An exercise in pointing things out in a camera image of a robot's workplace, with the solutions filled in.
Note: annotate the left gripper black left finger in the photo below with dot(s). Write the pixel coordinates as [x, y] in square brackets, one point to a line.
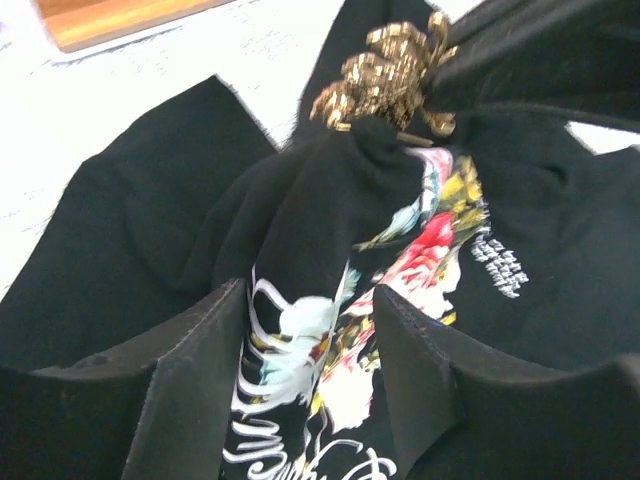
[154, 407]

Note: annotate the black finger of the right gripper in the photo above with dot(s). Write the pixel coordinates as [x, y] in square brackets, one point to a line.
[588, 78]
[523, 22]

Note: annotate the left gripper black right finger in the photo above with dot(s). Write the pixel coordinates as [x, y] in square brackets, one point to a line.
[460, 409]

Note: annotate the black floral print t-shirt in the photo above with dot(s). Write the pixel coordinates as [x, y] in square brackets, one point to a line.
[508, 231]

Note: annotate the white wire wooden shelf rack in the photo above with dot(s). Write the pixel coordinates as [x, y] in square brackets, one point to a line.
[78, 29]

